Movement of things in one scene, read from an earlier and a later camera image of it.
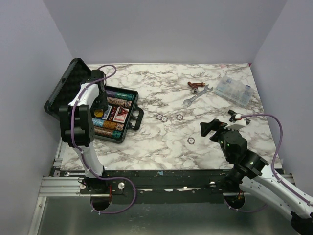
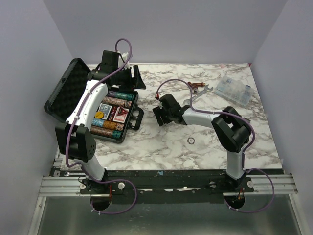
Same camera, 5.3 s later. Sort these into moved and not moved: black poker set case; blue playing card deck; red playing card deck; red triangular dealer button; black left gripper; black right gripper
Moved: black left gripper; black right gripper
Not moved: red playing card deck; blue playing card deck; red triangular dealer button; black poker set case
